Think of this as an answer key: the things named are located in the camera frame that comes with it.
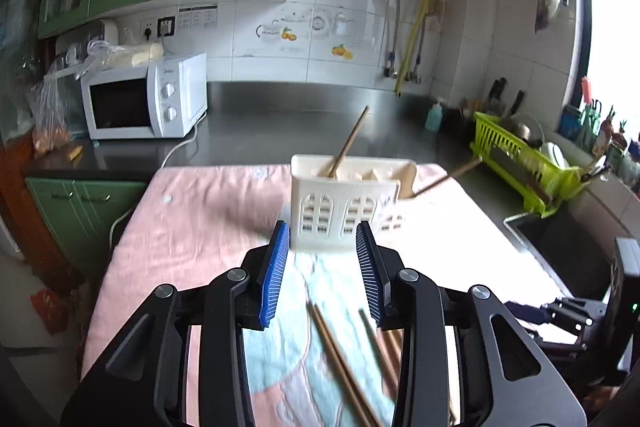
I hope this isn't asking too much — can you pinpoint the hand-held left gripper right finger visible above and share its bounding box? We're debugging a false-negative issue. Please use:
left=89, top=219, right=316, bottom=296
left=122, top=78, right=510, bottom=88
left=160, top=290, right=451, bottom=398
left=355, top=221, right=589, bottom=427

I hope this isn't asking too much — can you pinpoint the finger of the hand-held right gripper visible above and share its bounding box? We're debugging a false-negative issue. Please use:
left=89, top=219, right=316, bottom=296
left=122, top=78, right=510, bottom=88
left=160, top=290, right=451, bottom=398
left=504, top=298, right=608, bottom=352

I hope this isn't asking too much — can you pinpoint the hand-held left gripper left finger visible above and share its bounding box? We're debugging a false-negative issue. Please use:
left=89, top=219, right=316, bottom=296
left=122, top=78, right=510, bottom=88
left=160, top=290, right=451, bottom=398
left=60, top=219, right=292, bottom=427

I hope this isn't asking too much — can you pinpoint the brown wooden chopstick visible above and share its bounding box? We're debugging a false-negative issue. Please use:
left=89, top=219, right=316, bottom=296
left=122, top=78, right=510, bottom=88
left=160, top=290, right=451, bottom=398
left=381, top=329, right=405, bottom=370
left=312, top=303, right=385, bottom=427
left=327, top=106, right=369, bottom=178
left=306, top=304, right=373, bottom=427
left=359, top=308, right=398, bottom=395
left=411, top=158, right=483, bottom=198

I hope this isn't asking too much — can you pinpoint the white plastic utensil holder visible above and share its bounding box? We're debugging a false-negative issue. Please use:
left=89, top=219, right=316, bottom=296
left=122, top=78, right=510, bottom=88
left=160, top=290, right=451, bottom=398
left=291, top=154, right=418, bottom=254

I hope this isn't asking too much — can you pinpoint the dark sink basin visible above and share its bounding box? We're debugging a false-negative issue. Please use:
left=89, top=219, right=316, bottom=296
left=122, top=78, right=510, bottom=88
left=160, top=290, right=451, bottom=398
left=505, top=207, right=617, bottom=303

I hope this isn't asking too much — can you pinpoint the pink and blue towel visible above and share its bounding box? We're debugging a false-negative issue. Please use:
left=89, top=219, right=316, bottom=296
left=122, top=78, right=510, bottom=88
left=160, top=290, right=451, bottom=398
left=80, top=163, right=576, bottom=427

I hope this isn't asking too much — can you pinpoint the lime green dish rack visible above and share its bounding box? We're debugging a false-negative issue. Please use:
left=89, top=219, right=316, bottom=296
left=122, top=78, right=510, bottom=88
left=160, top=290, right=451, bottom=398
left=470, top=112, right=596, bottom=215

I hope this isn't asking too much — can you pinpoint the white bowl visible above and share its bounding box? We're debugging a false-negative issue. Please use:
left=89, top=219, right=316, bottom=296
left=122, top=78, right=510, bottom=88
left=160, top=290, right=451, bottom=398
left=542, top=142, right=568, bottom=168

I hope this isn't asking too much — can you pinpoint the blue soap bottle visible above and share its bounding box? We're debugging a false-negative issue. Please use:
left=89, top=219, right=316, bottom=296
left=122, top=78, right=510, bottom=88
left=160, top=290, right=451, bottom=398
left=425, top=99, right=445, bottom=132

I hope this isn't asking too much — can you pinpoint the green base cabinet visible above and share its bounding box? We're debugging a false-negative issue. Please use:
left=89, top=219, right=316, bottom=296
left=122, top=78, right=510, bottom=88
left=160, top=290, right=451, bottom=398
left=25, top=177, right=148, bottom=278

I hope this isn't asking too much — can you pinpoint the white microwave oven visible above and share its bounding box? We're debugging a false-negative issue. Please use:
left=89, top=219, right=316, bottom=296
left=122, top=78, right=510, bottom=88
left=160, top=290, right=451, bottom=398
left=80, top=53, right=208, bottom=140

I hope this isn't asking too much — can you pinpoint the red plastic bag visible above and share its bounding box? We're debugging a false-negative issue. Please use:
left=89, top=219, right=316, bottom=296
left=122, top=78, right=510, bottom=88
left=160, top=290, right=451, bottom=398
left=30, top=289, right=68, bottom=333

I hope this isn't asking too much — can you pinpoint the plastic bag with food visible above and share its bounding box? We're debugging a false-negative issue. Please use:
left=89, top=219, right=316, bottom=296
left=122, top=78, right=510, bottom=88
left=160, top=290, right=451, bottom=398
left=30, top=77, right=73, bottom=152

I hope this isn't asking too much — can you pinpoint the clear plastic bag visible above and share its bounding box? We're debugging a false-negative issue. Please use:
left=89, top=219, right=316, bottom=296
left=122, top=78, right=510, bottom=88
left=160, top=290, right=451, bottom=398
left=75, top=39, right=166, bottom=80

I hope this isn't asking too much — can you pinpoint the cleaver with wooden handle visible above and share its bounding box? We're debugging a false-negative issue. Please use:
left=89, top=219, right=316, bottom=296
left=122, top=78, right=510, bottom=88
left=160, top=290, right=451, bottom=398
left=492, top=142, right=553, bottom=205

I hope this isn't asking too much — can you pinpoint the white microwave power cable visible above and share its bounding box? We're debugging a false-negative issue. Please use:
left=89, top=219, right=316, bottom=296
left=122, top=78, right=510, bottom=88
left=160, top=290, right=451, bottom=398
left=109, top=114, right=200, bottom=253

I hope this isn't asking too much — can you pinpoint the braided metal hose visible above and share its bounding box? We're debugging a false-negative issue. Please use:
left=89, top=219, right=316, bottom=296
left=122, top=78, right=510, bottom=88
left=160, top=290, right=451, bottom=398
left=409, top=17, right=432, bottom=84
left=382, top=0, right=402, bottom=78

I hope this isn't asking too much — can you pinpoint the yellow gas hose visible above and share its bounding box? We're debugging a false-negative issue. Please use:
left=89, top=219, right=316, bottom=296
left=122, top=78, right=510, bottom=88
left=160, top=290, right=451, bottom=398
left=395, top=0, right=433, bottom=96

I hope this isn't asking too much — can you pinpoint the teapot and orange wall decal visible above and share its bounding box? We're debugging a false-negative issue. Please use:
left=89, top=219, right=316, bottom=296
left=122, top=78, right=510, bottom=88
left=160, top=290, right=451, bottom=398
left=255, top=7, right=361, bottom=60

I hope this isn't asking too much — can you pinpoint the white wall label sheet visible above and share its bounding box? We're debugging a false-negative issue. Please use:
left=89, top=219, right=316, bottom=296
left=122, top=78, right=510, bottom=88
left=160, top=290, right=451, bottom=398
left=177, top=4, right=219, bottom=30

